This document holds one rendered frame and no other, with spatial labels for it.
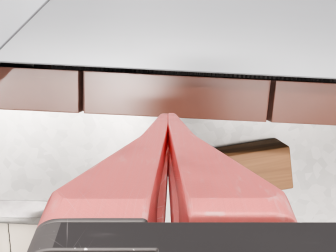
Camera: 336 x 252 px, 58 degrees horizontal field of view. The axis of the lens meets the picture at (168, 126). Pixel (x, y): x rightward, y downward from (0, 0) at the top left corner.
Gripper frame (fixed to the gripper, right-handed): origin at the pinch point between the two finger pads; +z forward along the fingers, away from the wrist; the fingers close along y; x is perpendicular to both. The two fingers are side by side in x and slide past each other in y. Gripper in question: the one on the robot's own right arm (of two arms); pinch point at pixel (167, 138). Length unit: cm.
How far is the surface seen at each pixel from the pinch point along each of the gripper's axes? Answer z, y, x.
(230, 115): 14.4, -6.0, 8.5
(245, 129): 25.8, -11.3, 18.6
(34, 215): 19.9, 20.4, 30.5
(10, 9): 15.8, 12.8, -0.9
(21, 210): 20.2, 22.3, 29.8
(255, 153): 20.4, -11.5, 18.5
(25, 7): 15.9, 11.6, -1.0
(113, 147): 24.6, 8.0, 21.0
